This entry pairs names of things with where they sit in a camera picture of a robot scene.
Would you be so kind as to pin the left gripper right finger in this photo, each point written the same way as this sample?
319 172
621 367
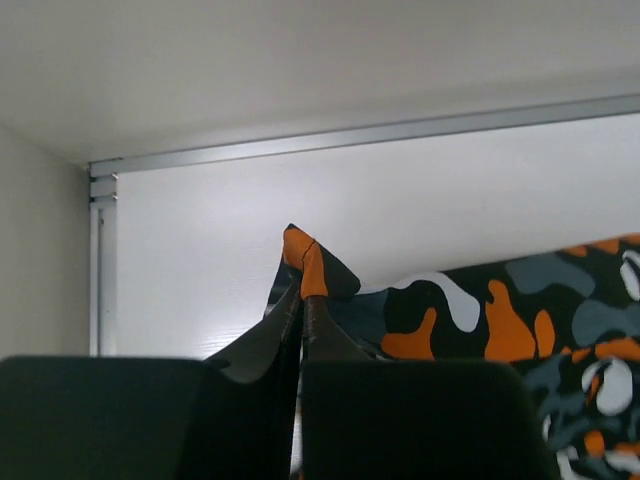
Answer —
323 339

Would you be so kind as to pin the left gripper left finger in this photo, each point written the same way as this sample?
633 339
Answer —
252 354

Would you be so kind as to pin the orange camouflage shorts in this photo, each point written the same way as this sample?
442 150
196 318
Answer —
566 320

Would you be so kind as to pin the aluminium table edge rail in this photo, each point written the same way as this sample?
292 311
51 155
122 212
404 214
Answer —
185 245

